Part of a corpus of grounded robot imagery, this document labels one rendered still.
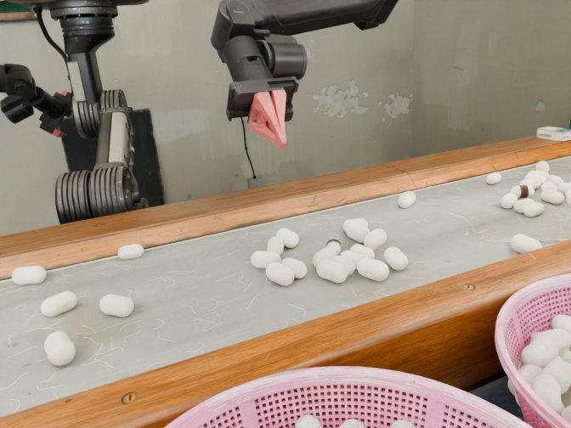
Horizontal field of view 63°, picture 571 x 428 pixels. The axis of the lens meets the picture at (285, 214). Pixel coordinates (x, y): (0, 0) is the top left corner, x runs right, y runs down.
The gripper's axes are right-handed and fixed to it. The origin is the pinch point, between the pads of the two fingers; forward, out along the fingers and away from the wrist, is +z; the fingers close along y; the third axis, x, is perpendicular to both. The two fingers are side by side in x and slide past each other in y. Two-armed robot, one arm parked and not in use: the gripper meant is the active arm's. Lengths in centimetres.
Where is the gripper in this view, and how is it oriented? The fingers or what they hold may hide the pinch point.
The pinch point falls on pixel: (281, 142)
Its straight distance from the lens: 65.1
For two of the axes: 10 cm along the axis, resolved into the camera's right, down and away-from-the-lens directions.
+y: 9.2, -1.8, 3.5
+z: 3.4, 8.2, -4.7
